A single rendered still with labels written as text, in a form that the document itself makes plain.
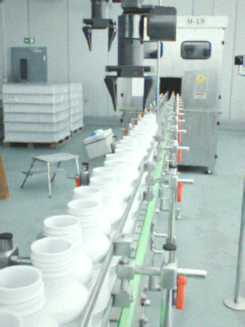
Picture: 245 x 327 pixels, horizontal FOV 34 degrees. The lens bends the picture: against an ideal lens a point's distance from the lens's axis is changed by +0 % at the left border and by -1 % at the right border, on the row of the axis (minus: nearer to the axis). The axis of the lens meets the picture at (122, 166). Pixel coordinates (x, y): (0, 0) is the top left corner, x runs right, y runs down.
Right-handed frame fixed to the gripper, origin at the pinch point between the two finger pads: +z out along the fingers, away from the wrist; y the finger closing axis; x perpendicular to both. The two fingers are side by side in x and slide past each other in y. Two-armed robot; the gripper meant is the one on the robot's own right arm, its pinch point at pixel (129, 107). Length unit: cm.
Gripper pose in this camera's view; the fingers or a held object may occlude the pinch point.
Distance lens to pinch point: 91.3
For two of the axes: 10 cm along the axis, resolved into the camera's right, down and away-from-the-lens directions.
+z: -0.1, 9.8, 2.1
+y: 9.9, 0.4, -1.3
